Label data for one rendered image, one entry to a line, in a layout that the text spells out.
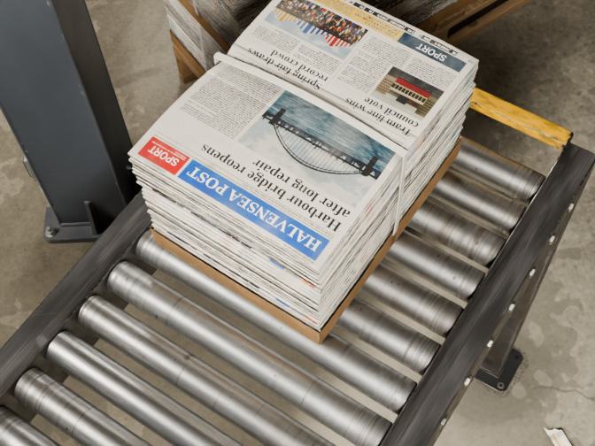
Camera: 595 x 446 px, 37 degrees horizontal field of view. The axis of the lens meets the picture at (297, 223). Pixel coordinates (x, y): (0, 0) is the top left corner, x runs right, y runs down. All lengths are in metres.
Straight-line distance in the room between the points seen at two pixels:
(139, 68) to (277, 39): 1.41
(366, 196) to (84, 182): 1.18
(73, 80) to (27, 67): 0.09
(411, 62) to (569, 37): 1.54
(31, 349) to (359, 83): 0.57
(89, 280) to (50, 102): 0.68
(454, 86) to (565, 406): 1.09
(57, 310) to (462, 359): 0.56
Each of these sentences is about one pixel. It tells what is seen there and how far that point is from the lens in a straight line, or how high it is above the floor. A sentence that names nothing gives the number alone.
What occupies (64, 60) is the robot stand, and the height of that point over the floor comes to 0.62.
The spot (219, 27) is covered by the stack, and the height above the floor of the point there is 0.45.
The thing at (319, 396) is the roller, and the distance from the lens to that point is 1.18.
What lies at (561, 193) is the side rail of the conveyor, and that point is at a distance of 1.36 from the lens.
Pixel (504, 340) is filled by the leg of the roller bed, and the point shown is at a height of 0.19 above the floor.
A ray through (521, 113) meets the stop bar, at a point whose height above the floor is 0.82.
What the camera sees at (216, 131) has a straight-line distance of 1.10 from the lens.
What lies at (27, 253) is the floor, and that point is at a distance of 2.31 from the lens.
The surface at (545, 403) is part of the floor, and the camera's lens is 2.08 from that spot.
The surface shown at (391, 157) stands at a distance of 1.08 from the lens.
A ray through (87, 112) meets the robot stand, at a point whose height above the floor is 0.46.
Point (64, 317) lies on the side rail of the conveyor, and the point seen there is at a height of 0.80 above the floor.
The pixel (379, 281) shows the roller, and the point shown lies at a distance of 1.25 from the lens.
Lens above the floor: 1.91
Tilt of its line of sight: 59 degrees down
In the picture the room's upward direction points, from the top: 4 degrees counter-clockwise
